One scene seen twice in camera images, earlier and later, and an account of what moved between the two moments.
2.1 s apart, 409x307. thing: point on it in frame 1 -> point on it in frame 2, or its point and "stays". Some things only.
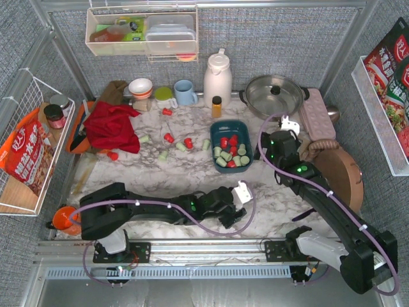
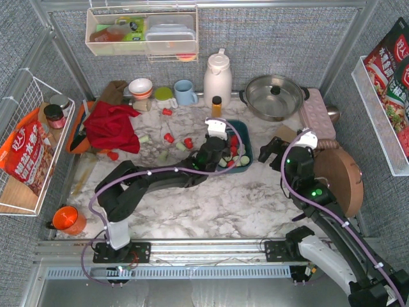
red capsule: (169, 137) stays
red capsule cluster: (233, 141) stays
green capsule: (237, 160) stays
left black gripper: (229, 216) -> (222, 141)
